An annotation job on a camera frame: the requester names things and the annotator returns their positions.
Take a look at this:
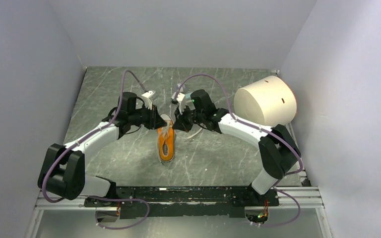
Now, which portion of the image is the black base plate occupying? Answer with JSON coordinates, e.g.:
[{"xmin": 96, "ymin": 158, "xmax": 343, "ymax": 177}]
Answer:
[{"xmin": 84, "ymin": 185, "xmax": 279, "ymax": 219}]

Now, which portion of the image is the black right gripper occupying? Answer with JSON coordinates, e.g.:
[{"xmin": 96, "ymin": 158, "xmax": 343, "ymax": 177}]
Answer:
[{"xmin": 172, "ymin": 103, "xmax": 205, "ymax": 133}]

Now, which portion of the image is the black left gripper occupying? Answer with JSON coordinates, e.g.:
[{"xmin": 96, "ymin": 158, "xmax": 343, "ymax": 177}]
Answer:
[{"xmin": 128, "ymin": 103, "xmax": 167, "ymax": 129}]

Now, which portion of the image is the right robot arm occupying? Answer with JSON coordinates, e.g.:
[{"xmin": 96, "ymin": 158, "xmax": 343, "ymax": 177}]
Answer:
[{"xmin": 172, "ymin": 89, "xmax": 301, "ymax": 205}]

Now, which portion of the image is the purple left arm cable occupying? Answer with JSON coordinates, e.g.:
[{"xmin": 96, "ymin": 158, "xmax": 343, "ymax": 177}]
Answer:
[{"xmin": 41, "ymin": 69, "xmax": 151, "ymax": 231}]

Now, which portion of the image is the white cylindrical container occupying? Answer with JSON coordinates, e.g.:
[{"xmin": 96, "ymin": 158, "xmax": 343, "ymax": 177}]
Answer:
[{"xmin": 233, "ymin": 76, "xmax": 297, "ymax": 126}]

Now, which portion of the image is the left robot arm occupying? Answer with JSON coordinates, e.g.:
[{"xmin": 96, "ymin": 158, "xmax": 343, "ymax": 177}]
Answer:
[{"xmin": 38, "ymin": 90, "xmax": 166, "ymax": 206}]

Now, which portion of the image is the orange canvas sneaker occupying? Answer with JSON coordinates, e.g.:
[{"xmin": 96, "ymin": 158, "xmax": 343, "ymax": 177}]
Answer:
[{"xmin": 157, "ymin": 114, "xmax": 175, "ymax": 163}]

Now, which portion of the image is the small tape roll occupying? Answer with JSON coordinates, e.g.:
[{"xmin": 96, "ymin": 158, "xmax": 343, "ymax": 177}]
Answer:
[{"xmin": 176, "ymin": 83, "xmax": 187, "ymax": 93}]

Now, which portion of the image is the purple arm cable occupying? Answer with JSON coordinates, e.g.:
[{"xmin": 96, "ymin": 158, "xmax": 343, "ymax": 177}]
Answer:
[
  {"xmin": 172, "ymin": 73, "xmax": 305, "ymax": 228},
  {"xmin": 41, "ymin": 69, "xmax": 151, "ymax": 231}
]

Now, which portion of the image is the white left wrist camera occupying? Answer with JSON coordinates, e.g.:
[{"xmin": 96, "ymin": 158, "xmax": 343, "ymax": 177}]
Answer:
[{"xmin": 140, "ymin": 90, "xmax": 156, "ymax": 110}]

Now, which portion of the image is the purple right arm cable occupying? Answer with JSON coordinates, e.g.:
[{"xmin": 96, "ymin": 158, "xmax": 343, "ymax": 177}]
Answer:
[{"xmin": 172, "ymin": 73, "xmax": 305, "ymax": 228}]

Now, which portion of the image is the aluminium frame rail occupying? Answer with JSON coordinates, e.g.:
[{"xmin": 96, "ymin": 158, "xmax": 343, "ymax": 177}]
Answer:
[{"xmin": 24, "ymin": 123, "xmax": 334, "ymax": 238}]

